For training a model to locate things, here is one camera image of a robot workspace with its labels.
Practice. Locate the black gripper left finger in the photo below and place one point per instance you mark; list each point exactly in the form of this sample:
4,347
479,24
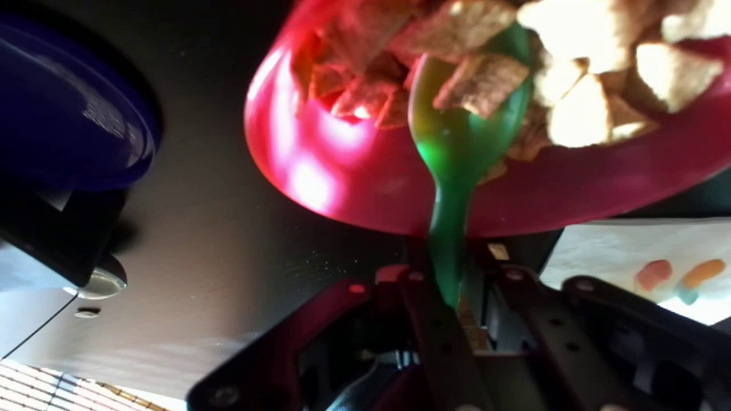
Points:
434,343

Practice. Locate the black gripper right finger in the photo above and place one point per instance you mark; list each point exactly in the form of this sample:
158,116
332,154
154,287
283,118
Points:
562,343

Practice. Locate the green plastic spoon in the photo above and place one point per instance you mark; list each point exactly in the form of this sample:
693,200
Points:
456,152

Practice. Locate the pink bowl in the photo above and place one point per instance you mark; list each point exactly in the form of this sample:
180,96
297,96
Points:
342,174

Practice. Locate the white paper with gummy candies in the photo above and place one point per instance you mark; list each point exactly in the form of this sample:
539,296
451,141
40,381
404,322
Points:
595,253

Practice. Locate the dark blue round lid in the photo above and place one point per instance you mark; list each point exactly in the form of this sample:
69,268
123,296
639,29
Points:
69,116

